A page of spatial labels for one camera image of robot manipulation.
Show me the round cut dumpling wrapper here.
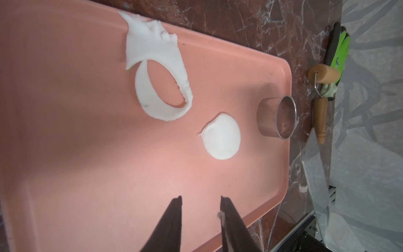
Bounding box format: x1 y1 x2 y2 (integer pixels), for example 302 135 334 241
198 113 241 160

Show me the wooden rolling pin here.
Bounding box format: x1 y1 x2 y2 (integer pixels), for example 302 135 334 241
307 64 341 145

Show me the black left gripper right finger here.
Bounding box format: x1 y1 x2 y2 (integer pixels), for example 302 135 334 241
218 196 261 252

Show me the round metal cutter ring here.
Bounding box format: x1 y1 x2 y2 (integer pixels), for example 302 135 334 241
256 95 298 140

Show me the green work glove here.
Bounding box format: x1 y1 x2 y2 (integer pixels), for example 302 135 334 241
321 22 351 101

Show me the pink silicone mat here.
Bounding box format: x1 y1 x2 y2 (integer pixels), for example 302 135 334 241
1 1 291 252

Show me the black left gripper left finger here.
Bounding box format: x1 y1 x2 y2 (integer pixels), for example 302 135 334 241
141 196 182 252

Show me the white dough ball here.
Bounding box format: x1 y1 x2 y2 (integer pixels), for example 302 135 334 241
118 10 193 121

